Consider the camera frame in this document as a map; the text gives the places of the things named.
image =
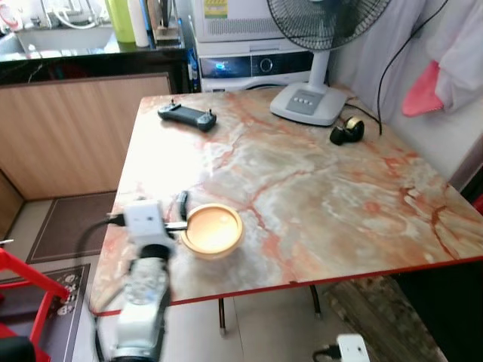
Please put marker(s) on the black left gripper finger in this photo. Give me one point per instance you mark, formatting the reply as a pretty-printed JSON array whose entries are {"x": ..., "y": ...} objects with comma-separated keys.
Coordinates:
[
  {"x": 182, "y": 205},
  {"x": 183, "y": 225}
]

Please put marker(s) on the orange round bowl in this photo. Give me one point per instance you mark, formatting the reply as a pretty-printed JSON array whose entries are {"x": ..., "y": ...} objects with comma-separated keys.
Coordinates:
[{"x": 213, "y": 230}]

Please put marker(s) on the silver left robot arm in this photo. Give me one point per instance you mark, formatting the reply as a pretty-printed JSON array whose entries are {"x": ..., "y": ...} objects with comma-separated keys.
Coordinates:
[{"x": 142, "y": 305}]

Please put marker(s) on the black handheld controller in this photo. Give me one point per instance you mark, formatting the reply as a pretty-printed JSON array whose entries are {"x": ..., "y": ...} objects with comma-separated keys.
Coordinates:
[{"x": 186, "y": 115}]

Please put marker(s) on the dark metal table leg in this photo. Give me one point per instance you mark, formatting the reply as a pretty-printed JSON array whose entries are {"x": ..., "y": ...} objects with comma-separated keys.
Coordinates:
[
  {"x": 315, "y": 300},
  {"x": 221, "y": 317}
]

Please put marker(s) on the brown floor mat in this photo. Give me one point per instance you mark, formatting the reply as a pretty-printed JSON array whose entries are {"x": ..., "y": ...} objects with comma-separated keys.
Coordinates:
[{"x": 68, "y": 226}]

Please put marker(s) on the patterned floor mat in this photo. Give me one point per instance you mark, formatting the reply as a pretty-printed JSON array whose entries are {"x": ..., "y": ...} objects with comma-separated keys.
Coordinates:
[{"x": 72, "y": 302}]

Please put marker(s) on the light wooden cabinet panel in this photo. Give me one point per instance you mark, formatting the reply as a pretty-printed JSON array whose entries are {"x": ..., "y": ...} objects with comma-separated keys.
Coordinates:
[{"x": 75, "y": 136}]

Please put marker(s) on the white table fan black grille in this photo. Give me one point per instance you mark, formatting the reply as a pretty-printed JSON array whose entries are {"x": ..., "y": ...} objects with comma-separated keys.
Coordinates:
[{"x": 309, "y": 98}]

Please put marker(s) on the dark counter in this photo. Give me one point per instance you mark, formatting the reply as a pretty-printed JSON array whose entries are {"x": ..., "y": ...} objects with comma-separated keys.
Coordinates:
[{"x": 90, "y": 62}]

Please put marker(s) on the white washing machine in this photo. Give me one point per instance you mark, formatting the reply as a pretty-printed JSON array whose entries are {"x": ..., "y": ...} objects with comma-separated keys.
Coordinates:
[{"x": 241, "y": 45}]

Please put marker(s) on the brown wooden holder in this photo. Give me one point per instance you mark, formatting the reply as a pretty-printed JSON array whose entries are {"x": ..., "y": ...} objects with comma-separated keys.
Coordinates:
[{"x": 166, "y": 26}]

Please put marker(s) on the black and gold tape dispenser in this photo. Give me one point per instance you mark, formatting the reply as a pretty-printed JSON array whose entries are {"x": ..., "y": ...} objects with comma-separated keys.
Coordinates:
[{"x": 347, "y": 133}]

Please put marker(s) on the white bottle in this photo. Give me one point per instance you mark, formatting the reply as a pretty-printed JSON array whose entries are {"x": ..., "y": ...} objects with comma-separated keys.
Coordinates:
[{"x": 139, "y": 23}]

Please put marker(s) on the green bottle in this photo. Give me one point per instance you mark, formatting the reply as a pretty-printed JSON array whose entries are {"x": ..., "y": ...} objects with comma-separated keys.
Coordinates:
[{"x": 120, "y": 19}]

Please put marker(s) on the yellow energy label sticker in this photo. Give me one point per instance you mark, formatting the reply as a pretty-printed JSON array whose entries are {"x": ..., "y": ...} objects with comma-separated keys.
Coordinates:
[{"x": 215, "y": 7}]

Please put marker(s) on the white plastic basin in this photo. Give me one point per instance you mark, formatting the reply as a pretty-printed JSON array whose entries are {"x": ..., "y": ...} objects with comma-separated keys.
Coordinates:
[{"x": 60, "y": 36}]

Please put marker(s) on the brown woven rug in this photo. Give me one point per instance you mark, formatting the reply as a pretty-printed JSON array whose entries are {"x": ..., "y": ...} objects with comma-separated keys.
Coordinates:
[{"x": 377, "y": 320}]

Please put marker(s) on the pink cloth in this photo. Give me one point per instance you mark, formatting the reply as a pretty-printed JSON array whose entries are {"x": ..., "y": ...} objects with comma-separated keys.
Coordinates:
[{"x": 423, "y": 92}]

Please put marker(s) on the white hanging garment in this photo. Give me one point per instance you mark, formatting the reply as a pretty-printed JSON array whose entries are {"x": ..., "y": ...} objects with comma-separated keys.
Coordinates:
[{"x": 453, "y": 45}]

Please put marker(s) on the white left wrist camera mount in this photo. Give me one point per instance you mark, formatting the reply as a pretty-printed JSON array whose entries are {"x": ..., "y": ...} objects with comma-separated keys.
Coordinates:
[{"x": 143, "y": 219}]

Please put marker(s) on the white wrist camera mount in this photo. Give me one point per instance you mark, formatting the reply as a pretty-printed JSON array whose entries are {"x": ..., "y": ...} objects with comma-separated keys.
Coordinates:
[
  {"x": 143, "y": 219},
  {"x": 353, "y": 349}
]

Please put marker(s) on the red metal frame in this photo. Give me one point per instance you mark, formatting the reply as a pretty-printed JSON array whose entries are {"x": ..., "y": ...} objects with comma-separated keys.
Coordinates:
[{"x": 34, "y": 279}]

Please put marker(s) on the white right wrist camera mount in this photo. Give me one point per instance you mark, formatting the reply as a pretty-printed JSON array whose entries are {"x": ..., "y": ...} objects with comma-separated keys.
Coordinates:
[{"x": 353, "y": 349}]

